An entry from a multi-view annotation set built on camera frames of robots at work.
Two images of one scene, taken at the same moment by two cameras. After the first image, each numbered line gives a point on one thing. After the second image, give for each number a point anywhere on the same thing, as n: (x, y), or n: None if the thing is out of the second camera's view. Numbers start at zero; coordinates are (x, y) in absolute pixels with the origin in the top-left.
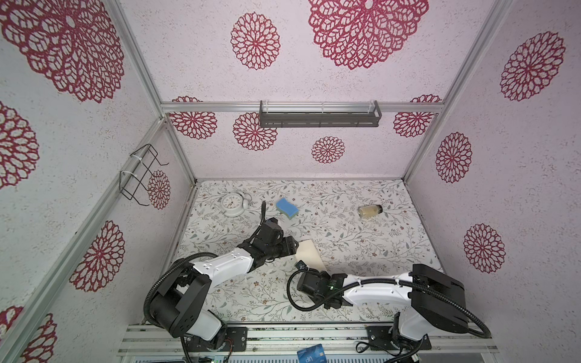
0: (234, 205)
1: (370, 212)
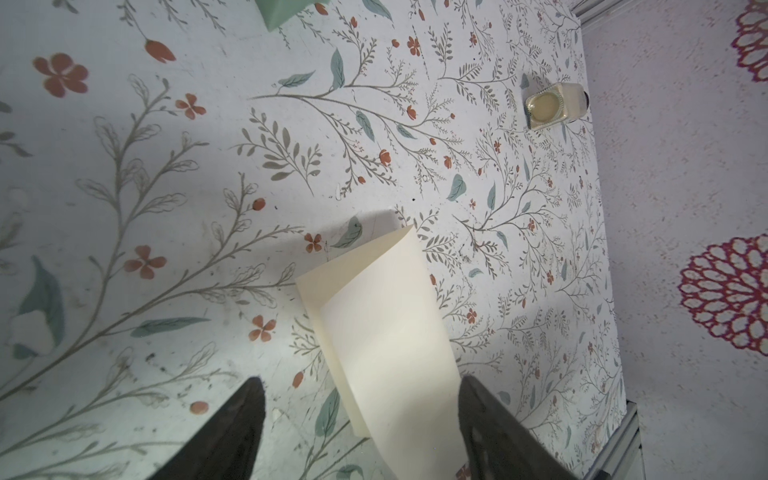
0: None
1: (555, 104)
